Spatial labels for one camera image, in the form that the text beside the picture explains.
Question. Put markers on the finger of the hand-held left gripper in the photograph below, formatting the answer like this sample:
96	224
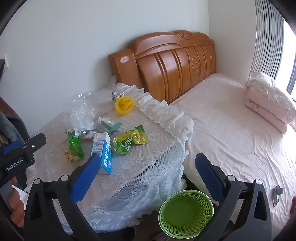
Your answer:
34	142

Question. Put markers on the red white wrapper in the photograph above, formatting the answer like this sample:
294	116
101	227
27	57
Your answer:
87	138

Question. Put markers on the white pleated curtain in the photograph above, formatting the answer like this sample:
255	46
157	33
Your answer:
268	39

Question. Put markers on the carved wooden headboard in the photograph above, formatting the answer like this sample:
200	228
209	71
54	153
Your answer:
166	67

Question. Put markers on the silver blister pack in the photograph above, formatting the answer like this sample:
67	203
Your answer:
84	132

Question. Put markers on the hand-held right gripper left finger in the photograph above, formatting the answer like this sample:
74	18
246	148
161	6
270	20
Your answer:
85	178

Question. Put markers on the clear plastic bag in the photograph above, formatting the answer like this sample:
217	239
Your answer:
81	111

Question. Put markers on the green snack wrapper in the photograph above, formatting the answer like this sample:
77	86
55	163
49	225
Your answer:
75	144

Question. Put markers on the grey slippers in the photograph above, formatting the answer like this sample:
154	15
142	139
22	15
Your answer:
276	195

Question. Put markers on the person's left hand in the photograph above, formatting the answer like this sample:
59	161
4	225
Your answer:
18	208

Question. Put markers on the crumpled teal paper box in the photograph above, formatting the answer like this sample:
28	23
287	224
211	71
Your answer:
107	126

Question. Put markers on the blue white milk carton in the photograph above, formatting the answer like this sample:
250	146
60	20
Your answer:
105	150

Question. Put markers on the dark framed window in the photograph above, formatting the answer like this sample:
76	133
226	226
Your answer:
291	69

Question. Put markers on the folded pink quilt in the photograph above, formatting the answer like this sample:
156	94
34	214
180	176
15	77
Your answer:
266	109

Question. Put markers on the green yellow snack packet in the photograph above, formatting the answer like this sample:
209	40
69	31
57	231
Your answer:
129	140

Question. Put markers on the green plastic wastebasket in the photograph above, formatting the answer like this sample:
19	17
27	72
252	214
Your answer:
185	213

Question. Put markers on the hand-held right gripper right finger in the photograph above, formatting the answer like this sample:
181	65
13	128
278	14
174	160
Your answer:
209	178

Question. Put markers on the small yellow candy wrapper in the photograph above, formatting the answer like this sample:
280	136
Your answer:
70	156

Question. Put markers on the crumpled silver foil ball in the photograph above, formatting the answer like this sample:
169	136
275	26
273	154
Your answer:
116	95

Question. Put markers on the yellow foam fruit net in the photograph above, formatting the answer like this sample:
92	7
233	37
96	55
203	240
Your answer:
123	105

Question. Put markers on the bed with pink sheet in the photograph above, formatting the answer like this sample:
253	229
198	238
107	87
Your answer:
231	139

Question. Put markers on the white lace tablecloth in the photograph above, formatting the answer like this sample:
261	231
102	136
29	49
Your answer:
143	162

